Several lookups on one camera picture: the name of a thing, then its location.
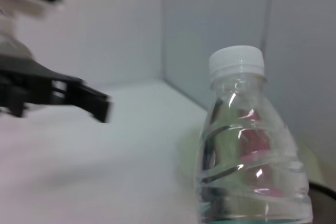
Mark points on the black mesh pen holder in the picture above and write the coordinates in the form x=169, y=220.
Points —
x=325, y=203

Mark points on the clear green-label water bottle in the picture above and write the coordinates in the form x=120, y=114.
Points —
x=252, y=155

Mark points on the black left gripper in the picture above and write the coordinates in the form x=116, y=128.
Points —
x=23, y=87

